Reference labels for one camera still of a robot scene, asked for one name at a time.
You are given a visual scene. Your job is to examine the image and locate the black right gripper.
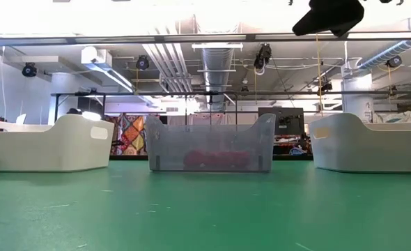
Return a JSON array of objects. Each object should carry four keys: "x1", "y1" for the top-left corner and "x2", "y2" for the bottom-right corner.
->
[{"x1": 291, "y1": 0, "x2": 365, "y2": 38}]

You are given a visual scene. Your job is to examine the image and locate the white pillar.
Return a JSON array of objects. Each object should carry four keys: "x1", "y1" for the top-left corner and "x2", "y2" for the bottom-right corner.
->
[{"x1": 341, "y1": 73, "x2": 375, "y2": 123}]

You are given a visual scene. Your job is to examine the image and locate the white ceiling light fixture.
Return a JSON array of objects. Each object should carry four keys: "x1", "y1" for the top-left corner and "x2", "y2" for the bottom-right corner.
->
[{"x1": 191, "y1": 42, "x2": 244, "y2": 50}]

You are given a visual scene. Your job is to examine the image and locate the light grey plastic basket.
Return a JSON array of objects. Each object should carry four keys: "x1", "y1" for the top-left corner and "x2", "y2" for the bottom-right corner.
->
[{"x1": 308, "y1": 112, "x2": 411, "y2": 174}]

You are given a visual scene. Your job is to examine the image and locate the translucent grey plastic basket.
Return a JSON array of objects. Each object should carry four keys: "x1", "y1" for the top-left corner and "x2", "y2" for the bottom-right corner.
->
[{"x1": 145, "y1": 113, "x2": 277, "y2": 174}]

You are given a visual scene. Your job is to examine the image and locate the colourful patchwork quilt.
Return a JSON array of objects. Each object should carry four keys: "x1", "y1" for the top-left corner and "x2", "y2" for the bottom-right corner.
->
[{"x1": 104, "y1": 112, "x2": 149, "y2": 156}]

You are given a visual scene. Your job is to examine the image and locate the green table mat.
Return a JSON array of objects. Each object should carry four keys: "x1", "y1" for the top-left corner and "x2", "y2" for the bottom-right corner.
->
[{"x1": 0, "y1": 159, "x2": 411, "y2": 251}]

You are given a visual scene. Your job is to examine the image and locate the grey horizontal beam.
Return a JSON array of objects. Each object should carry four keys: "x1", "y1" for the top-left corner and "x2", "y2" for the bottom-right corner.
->
[{"x1": 0, "y1": 31, "x2": 411, "y2": 48}]

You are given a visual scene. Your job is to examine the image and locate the white plastic basket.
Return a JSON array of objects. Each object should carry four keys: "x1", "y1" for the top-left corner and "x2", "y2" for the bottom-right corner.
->
[{"x1": 0, "y1": 114, "x2": 115, "y2": 173}]

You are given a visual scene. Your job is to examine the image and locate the black ceiling cable reel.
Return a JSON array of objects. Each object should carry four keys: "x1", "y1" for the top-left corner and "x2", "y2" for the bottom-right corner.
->
[
  {"x1": 135, "y1": 54, "x2": 150, "y2": 71},
  {"x1": 386, "y1": 54, "x2": 403, "y2": 69},
  {"x1": 21, "y1": 62, "x2": 38, "y2": 78},
  {"x1": 253, "y1": 43, "x2": 273, "y2": 76}
]

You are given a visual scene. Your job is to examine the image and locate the blue striped flexible duct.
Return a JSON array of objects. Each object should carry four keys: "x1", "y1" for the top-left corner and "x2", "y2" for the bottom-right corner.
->
[{"x1": 357, "y1": 19, "x2": 411, "y2": 70}]

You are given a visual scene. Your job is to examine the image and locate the silver ventilation duct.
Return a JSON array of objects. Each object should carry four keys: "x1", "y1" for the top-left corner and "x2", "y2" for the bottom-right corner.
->
[{"x1": 200, "y1": 47, "x2": 235, "y2": 112}]

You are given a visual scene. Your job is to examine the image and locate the black metal rack frame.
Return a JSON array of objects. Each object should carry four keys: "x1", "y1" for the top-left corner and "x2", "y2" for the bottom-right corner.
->
[{"x1": 50, "y1": 89, "x2": 411, "y2": 126}]

